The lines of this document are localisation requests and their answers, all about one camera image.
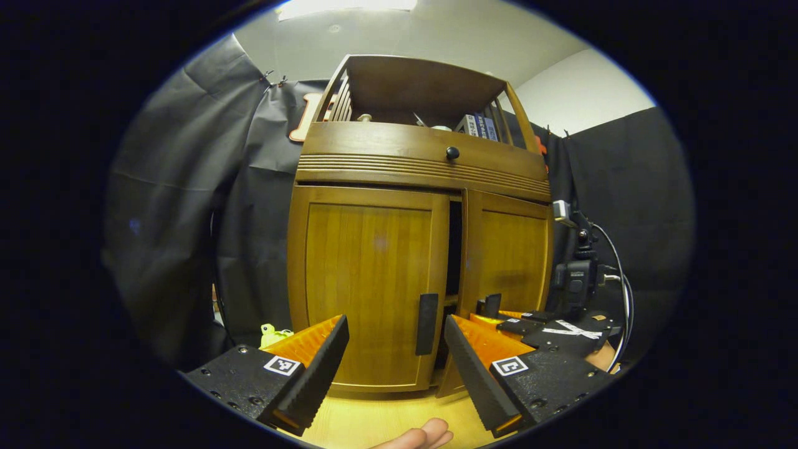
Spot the green plush toy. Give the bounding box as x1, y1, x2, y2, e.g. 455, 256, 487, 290
260, 323, 294, 350

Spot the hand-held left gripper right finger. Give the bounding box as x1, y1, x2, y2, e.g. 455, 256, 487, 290
444, 315, 615, 438

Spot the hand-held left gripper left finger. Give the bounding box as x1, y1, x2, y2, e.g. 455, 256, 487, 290
181, 314, 350, 437

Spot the wooden shoe cabinet door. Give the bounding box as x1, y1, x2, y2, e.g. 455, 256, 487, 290
435, 189, 554, 400
287, 185, 451, 393

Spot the wooden double-door shoe cabinet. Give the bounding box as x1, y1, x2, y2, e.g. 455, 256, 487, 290
287, 54, 555, 400

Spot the ceiling light panel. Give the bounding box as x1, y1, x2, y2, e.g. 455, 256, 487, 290
277, 0, 418, 21

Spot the white cable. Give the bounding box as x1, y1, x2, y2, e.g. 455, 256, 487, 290
589, 223, 633, 374

